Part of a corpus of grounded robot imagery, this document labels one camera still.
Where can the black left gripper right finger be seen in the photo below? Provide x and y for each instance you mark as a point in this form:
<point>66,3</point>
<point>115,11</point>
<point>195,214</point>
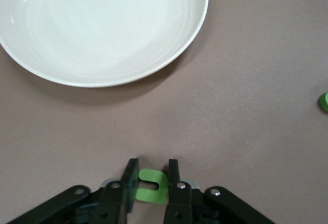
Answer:
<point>174,178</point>

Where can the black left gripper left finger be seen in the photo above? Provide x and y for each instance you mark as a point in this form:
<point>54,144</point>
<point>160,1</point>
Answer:
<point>130,183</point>

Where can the green small letter c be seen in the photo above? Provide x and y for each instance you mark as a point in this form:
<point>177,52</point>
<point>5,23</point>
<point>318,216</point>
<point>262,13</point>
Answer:
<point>151,175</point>

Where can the green capital letter B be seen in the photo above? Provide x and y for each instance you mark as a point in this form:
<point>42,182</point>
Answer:
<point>324,101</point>

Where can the brown table mat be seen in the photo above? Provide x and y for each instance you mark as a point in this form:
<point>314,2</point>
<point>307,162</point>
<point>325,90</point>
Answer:
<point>230,131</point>

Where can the cream plate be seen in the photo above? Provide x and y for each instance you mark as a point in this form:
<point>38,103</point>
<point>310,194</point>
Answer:
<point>102,29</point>

